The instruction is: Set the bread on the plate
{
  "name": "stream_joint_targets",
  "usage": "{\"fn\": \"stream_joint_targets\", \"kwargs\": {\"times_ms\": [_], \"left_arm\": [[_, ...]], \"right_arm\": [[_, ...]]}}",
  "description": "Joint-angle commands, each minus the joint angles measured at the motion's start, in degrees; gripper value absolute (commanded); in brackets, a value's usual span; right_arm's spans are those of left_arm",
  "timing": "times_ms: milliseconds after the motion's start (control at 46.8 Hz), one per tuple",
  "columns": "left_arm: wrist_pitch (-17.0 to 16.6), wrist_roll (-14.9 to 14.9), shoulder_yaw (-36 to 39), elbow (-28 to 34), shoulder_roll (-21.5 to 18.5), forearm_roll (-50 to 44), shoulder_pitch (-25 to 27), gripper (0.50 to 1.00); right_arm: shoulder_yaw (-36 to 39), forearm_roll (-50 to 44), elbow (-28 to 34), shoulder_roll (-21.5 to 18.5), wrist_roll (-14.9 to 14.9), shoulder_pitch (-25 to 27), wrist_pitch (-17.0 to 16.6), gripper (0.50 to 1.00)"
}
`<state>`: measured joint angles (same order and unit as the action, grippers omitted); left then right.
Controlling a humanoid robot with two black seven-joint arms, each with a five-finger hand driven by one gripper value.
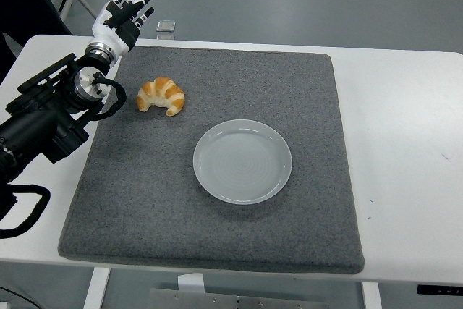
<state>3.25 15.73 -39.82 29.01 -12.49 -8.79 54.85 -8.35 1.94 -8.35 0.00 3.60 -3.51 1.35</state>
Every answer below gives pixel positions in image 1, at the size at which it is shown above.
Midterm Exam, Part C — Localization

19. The black table control panel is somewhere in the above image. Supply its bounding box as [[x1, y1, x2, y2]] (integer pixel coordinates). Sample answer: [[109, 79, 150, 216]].
[[416, 284, 463, 295]]

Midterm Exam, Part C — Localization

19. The thin black floor cable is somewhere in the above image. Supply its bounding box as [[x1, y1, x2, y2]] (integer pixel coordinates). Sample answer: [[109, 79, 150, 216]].
[[0, 284, 26, 305]]

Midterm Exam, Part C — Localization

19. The grey metal plate with screws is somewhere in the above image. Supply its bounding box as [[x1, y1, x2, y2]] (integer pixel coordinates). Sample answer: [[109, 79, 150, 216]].
[[149, 288, 321, 309]]

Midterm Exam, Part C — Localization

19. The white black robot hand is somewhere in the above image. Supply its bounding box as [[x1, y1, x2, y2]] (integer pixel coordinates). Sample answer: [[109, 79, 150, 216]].
[[90, 0, 160, 57]]

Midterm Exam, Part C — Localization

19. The grey felt mat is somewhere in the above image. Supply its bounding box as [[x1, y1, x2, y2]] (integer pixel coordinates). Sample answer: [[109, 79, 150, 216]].
[[57, 45, 365, 274]]

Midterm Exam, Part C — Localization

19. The white table leg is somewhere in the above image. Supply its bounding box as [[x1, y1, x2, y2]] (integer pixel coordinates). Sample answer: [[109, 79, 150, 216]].
[[361, 282, 383, 309], [83, 268, 111, 309]]

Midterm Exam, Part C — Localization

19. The pale grey round plate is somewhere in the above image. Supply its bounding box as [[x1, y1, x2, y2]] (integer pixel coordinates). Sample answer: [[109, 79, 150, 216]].
[[192, 119, 293, 206]]

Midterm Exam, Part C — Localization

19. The golden croissant bread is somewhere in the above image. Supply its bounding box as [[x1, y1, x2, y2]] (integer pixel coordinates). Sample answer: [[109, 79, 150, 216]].
[[136, 76, 186, 117]]

